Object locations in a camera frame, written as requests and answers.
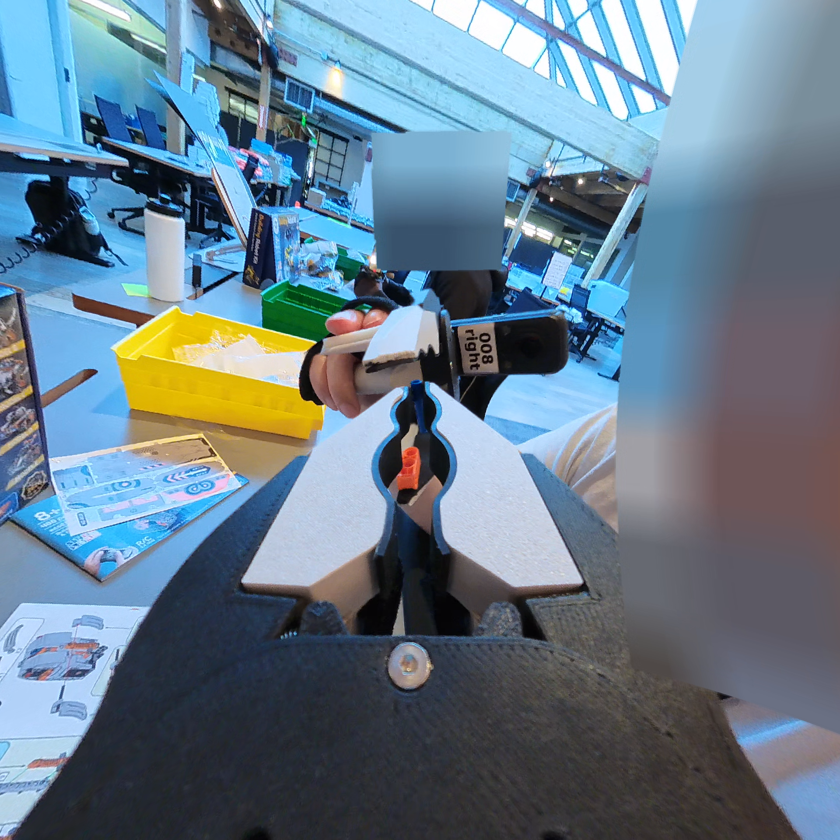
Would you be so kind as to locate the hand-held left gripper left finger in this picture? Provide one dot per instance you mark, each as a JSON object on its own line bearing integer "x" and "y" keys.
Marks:
{"x": 315, "y": 518}

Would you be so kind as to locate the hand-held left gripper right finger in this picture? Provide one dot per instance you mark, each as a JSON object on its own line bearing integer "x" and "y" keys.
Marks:
{"x": 512, "y": 518}

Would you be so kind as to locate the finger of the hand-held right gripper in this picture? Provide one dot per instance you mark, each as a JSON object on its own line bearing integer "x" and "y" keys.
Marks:
{"x": 400, "y": 334}
{"x": 428, "y": 300}

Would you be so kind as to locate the blue toy axle pin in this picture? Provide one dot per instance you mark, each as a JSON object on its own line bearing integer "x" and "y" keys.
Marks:
{"x": 418, "y": 400}

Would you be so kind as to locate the orange toy connector piece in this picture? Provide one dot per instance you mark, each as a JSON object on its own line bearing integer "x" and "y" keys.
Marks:
{"x": 409, "y": 469}

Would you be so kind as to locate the grey office desk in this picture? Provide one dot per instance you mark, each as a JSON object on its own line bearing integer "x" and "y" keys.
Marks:
{"x": 216, "y": 298}

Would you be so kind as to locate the person's right hand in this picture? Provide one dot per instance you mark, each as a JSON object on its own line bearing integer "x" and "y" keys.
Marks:
{"x": 338, "y": 384}

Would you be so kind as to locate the clear bag of toy parts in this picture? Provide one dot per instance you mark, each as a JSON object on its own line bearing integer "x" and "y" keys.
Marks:
{"x": 325, "y": 262}

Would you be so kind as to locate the green plastic bin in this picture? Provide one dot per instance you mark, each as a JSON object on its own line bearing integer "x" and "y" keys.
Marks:
{"x": 289, "y": 315}

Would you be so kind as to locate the clear plastic parts bag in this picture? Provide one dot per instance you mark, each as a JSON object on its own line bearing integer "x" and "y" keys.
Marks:
{"x": 243, "y": 358}

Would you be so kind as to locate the dark blue kit box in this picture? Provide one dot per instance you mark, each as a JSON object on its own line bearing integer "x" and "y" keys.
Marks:
{"x": 262, "y": 249}

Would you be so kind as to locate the yellow plastic bin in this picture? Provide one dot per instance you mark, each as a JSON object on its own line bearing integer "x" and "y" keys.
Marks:
{"x": 197, "y": 400}

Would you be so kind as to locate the blue cover booklet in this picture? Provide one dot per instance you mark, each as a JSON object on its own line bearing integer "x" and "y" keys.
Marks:
{"x": 98, "y": 558}

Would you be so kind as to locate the white vent grille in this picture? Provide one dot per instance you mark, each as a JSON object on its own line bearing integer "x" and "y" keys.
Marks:
{"x": 300, "y": 94}

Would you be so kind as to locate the white water bottle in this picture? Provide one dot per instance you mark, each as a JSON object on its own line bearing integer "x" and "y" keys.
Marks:
{"x": 164, "y": 256}

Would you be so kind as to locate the white leaning board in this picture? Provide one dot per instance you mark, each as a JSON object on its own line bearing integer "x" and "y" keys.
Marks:
{"x": 216, "y": 157}

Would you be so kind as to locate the green sticky note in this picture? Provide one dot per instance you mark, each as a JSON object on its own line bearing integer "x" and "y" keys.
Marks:
{"x": 134, "y": 289}

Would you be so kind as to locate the open white instruction booklet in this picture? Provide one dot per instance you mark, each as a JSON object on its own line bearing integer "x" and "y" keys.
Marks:
{"x": 52, "y": 656}

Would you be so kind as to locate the blue toy building set box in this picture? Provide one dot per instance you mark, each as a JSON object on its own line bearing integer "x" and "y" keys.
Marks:
{"x": 23, "y": 407}

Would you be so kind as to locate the blue office chair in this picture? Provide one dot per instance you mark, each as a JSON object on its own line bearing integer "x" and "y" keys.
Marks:
{"x": 113, "y": 118}
{"x": 151, "y": 128}

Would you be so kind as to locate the black backpack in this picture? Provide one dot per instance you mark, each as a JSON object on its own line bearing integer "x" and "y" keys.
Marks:
{"x": 65, "y": 223}

